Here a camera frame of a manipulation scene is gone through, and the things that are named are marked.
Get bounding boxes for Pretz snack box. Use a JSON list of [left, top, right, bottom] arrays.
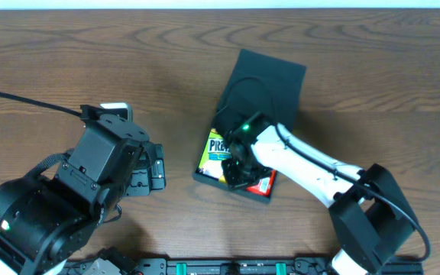
[[198, 128, 231, 183]]

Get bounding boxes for red snack can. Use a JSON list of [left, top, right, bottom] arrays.
[[246, 170, 277, 197]]

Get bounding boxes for black gift box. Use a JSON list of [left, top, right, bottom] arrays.
[[192, 50, 306, 190]]

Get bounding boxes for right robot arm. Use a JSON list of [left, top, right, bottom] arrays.
[[214, 113, 418, 274]]

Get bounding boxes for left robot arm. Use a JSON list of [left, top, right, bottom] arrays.
[[0, 102, 166, 274]]

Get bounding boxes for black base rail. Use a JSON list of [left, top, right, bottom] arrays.
[[63, 247, 424, 275]]

